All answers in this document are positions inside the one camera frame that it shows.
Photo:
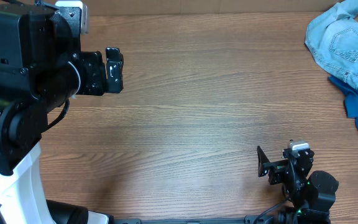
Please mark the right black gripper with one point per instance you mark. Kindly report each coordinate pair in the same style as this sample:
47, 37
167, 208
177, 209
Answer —
278, 166

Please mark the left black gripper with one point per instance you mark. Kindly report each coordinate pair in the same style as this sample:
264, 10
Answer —
96, 73

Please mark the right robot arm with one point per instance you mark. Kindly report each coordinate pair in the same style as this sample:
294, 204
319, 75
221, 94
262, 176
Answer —
308, 196

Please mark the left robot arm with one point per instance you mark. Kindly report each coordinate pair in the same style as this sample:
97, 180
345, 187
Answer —
42, 67

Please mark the light blue denim jeans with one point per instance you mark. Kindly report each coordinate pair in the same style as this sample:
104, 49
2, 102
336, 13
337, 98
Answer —
332, 39

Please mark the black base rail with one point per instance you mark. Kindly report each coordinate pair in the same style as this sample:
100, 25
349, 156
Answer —
249, 219

